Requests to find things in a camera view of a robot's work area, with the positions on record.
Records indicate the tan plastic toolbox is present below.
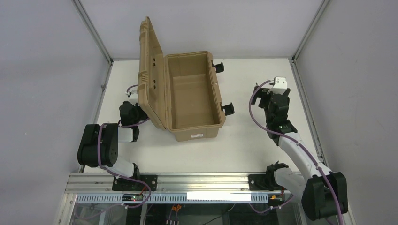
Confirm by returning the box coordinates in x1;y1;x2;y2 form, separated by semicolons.
137;17;226;142

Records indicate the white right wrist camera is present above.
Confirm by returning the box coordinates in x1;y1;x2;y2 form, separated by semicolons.
268;76;288;95

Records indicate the aluminium frame rail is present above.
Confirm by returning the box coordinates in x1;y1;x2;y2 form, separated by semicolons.
64;172;345;195

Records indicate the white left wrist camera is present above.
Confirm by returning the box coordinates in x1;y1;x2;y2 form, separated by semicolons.
128;92;138;105

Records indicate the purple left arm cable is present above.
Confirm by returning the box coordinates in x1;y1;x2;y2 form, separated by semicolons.
73;84;153;219

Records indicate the black mounting plate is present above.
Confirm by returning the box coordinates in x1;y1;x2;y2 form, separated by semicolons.
112;174;158;191
248;173;296;192

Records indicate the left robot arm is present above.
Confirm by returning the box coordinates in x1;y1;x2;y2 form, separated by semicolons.
77;101;149;180

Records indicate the white slotted cable duct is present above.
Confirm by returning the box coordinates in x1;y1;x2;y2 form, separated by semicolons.
76;191;268;204

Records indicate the black toolbox latch near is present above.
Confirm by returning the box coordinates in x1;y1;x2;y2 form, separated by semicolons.
221;102;235;116

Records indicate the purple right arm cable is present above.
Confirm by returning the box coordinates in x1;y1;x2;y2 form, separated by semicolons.
248;80;345;225

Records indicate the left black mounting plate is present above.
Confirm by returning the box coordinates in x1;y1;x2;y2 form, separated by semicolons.
112;174;158;191

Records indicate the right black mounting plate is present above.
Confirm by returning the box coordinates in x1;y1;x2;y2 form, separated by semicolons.
248;173;296;192

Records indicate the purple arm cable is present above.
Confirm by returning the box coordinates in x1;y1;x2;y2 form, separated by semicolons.
248;80;345;225
73;84;153;219

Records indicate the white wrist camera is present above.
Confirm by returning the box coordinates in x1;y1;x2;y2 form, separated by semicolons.
128;92;138;105
268;76;288;95

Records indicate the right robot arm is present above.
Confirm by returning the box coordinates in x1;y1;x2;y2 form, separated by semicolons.
249;85;348;225

